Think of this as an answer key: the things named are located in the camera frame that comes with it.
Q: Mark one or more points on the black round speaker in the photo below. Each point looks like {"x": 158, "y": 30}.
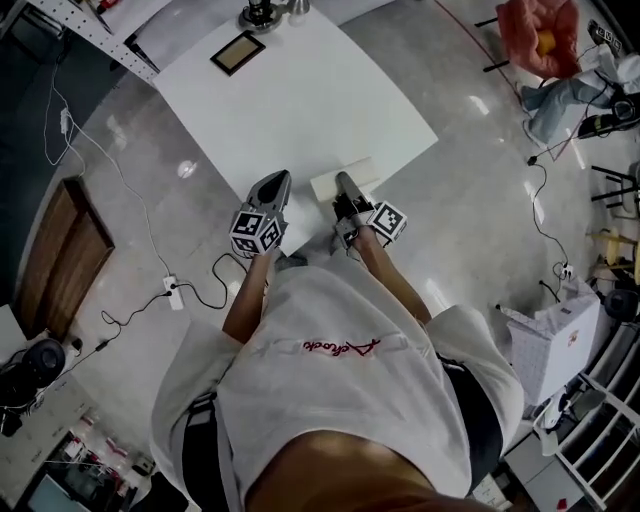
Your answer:
{"x": 40, "y": 360}

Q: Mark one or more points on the silver cone lamp head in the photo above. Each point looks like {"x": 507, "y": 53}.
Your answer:
{"x": 299, "y": 10}

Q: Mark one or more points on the person's right forearm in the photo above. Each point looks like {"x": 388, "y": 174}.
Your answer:
{"x": 390, "y": 275}

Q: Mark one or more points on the white low shelf unit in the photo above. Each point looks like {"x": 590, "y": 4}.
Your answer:
{"x": 575, "y": 460}

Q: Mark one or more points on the small white power strip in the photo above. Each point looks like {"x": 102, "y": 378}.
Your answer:
{"x": 567, "y": 271}

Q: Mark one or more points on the metal stand with round base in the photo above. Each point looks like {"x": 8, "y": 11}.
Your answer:
{"x": 260, "y": 15}

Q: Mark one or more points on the person's right hand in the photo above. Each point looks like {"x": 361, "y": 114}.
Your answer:
{"x": 341, "y": 206}

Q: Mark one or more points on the person's white t-shirt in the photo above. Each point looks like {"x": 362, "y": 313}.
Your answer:
{"x": 340, "y": 400}

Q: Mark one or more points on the person's chin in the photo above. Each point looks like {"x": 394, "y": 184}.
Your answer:
{"x": 350, "y": 475}

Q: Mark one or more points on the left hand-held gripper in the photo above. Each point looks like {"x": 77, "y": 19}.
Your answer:
{"x": 255, "y": 230}

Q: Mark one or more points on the yellow wooden chair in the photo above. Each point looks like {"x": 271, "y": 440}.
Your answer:
{"x": 617, "y": 247}

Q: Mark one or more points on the person's grey trousers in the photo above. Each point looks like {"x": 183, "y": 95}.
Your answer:
{"x": 290, "y": 261}

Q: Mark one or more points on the black picture frame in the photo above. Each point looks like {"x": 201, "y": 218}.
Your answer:
{"x": 237, "y": 52}

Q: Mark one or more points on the pink padded chair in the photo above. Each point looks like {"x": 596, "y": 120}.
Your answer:
{"x": 525, "y": 35}

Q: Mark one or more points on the white box with checked cloth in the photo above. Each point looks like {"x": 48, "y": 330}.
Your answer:
{"x": 560, "y": 345}

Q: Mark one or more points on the white power adapter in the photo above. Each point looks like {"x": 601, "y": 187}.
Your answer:
{"x": 65, "y": 120}

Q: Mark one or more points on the wooden tray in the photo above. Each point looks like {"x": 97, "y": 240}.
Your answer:
{"x": 65, "y": 260}

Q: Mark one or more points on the cream rectangular block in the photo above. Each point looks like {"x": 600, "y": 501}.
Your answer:
{"x": 325, "y": 185}

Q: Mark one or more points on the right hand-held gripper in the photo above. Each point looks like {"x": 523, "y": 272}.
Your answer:
{"x": 389, "y": 220}

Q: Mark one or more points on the white metal shelving rack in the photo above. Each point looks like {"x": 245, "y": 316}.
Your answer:
{"x": 100, "y": 35}

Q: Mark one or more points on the white square table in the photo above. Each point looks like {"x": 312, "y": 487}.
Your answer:
{"x": 300, "y": 110}

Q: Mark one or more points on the black stool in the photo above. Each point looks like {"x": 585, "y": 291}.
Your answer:
{"x": 617, "y": 182}

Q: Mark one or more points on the person's left forearm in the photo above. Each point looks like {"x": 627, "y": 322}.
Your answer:
{"x": 247, "y": 295}

